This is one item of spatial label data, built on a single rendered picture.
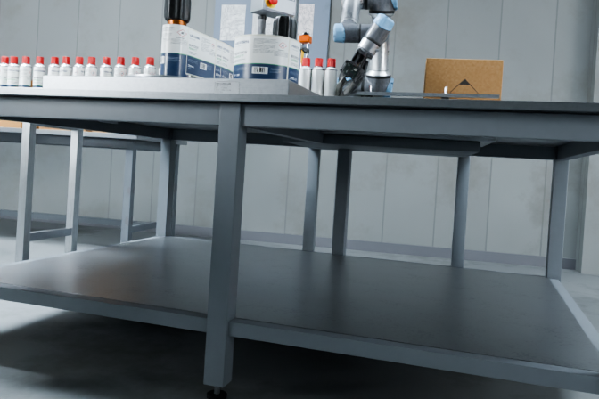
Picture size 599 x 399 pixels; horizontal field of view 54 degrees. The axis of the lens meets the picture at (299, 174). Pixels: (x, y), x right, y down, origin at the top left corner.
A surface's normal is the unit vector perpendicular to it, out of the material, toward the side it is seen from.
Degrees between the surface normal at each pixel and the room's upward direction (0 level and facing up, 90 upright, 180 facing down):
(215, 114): 90
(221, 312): 90
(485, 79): 90
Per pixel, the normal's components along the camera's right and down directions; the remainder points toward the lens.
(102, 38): -0.20, 0.00
